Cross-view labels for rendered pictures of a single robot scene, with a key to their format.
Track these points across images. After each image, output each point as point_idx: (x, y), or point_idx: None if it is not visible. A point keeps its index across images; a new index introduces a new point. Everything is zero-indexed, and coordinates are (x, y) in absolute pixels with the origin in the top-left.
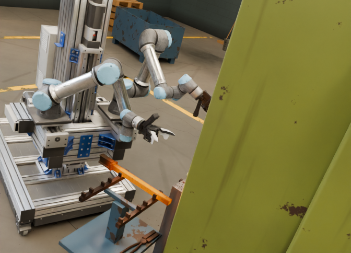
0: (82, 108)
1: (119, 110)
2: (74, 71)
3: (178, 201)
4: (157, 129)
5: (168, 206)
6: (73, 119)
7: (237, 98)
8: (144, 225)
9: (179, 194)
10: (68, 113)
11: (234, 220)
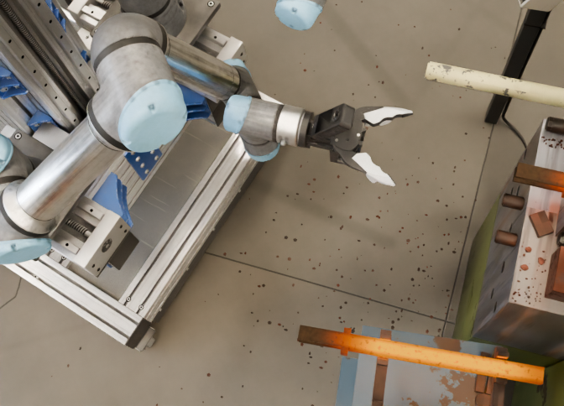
0: (70, 90)
1: (201, 92)
2: None
3: (533, 315)
4: (362, 132)
5: (503, 314)
6: (72, 125)
7: None
8: (454, 348)
9: (536, 311)
10: (47, 120)
11: None
